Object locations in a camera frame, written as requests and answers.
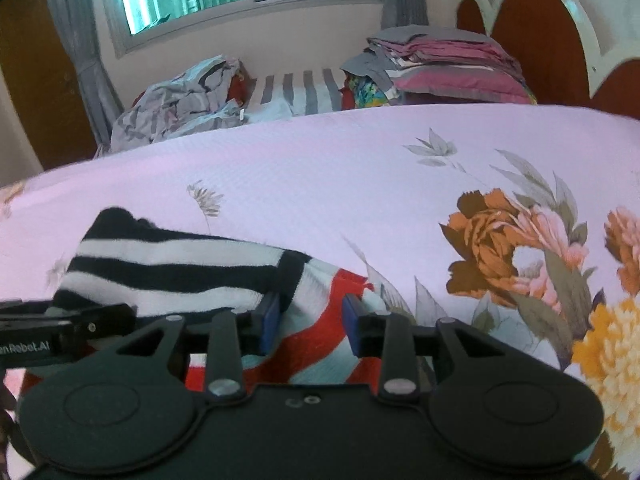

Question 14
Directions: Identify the pink floral bed sheet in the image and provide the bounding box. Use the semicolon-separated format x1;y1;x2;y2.
0;104;640;480

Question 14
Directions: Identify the brown wooden door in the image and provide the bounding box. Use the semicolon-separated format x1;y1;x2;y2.
0;0;98;173

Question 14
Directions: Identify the pile of crumpled grey clothes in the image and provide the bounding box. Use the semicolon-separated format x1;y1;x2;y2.
109;56;252;152

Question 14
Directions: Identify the stack of folded pink blankets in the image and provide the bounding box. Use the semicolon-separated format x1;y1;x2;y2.
341;25;539;109

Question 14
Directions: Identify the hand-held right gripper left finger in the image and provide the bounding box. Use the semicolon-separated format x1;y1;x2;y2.
102;294;281;401

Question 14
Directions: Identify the grey white striped cloth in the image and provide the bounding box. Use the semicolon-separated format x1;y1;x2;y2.
244;67;352;124

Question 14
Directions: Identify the striped black red white sock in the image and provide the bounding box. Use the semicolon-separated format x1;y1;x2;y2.
50;206;437;397

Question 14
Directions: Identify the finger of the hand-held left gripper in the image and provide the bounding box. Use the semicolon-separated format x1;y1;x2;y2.
0;299;137;345

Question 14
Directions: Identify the brown and white headboard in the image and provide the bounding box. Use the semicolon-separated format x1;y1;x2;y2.
454;0;640;122

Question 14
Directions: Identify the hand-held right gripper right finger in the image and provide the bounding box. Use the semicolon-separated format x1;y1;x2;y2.
342;294;506;403

